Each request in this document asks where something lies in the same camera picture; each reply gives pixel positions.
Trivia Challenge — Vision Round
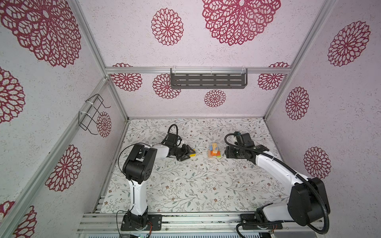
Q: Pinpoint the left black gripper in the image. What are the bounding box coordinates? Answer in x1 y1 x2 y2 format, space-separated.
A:
173 143 195 161

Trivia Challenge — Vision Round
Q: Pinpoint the orange rectangular block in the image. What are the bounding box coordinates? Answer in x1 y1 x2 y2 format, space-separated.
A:
211 151 221 157

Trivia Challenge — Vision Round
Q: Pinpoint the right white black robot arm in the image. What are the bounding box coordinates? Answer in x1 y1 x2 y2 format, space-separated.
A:
224 131 330 233

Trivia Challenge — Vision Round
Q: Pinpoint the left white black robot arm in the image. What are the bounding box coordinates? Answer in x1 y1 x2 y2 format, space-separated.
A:
121 133 196 231

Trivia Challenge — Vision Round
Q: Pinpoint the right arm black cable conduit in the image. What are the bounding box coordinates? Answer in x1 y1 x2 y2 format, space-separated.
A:
224 132 330 238

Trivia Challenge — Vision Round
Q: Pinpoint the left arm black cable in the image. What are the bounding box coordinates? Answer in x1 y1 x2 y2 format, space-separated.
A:
115 123 182 231

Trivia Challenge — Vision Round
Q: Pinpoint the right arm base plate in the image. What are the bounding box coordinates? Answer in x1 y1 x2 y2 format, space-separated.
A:
240 212 283 230

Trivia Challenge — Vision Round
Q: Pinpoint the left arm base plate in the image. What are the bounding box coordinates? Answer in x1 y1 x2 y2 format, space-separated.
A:
120 214 162 231

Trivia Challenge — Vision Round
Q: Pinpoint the grey metal wall shelf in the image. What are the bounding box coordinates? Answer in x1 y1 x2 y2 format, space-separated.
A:
170 68 248 89

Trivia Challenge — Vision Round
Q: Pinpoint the black wire wall rack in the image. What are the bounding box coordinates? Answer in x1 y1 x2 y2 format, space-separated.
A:
77 94 112 138

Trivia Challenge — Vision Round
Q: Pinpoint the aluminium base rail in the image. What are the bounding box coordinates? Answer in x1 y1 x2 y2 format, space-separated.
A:
76 194 328 238

